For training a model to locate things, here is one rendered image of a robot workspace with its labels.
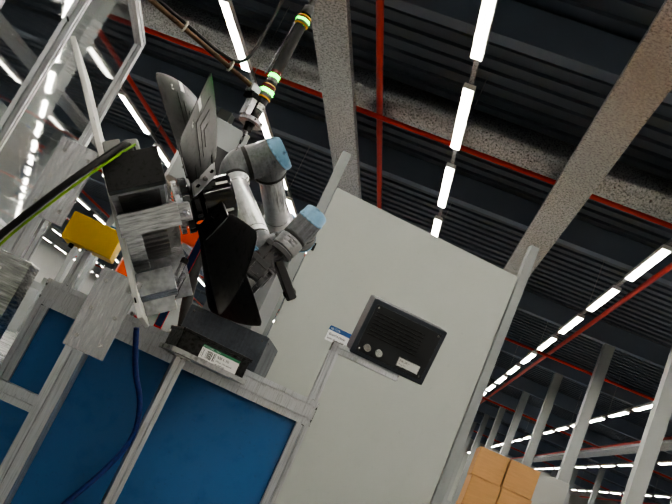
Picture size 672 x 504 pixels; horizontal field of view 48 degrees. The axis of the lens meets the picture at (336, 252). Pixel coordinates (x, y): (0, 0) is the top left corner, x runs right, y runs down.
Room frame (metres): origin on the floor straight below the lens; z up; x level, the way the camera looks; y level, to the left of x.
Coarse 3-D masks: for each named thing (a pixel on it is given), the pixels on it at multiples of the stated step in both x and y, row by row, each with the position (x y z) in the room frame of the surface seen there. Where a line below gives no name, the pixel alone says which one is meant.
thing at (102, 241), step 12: (72, 216) 2.25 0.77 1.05; (84, 216) 2.26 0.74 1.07; (72, 228) 2.26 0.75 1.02; (84, 228) 2.26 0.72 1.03; (96, 228) 2.26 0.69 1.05; (108, 228) 2.26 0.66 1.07; (72, 240) 2.26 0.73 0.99; (84, 240) 2.26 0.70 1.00; (96, 240) 2.26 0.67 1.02; (108, 240) 2.27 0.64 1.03; (96, 252) 2.27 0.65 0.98; (108, 252) 2.27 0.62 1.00
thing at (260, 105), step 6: (312, 0) 1.97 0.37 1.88; (306, 6) 1.96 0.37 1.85; (312, 6) 1.97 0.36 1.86; (300, 12) 1.98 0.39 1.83; (306, 12) 1.96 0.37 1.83; (312, 12) 1.97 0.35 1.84; (258, 102) 1.96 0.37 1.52; (264, 102) 1.97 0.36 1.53; (258, 108) 1.96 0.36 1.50; (264, 108) 1.98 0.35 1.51; (252, 114) 1.96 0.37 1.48; (258, 114) 1.97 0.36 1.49; (246, 126) 1.97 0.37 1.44; (252, 126) 1.97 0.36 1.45
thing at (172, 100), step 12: (156, 72) 1.82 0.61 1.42; (168, 84) 1.85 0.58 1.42; (168, 96) 1.85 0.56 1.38; (180, 96) 1.89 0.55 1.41; (192, 96) 1.96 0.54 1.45; (168, 108) 1.84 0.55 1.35; (180, 108) 1.88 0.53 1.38; (192, 108) 1.92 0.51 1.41; (168, 120) 1.84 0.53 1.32; (180, 120) 1.87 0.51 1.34; (180, 132) 1.86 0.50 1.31
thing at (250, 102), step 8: (248, 88) 1.94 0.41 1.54; (256, 88) 1.94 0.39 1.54; (248, 96) 1.95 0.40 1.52; (256, 96) 1.94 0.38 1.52; (248, 104) 1.95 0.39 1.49; (240, 112) 1.96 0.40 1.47; (248, 112) 1.95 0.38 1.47; (240, 120) 1.99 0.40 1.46; (248, 120) 1.96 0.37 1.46; (256, 120) 1.95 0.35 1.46; (256, 128) 1.99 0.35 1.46
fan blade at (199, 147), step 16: (208, 80) 1.60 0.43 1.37; (208, 96) 1.62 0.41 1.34; (192, 112) 1.55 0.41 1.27; (208, 112) 1.64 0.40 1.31; (208, 128) 1.67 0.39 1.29; (192, 144) 1.63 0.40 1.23; (208, 144) 1.71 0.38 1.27; (192, 160) 1.68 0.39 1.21; (208, 160) 1.75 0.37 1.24; (192, 176) 1.73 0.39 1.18
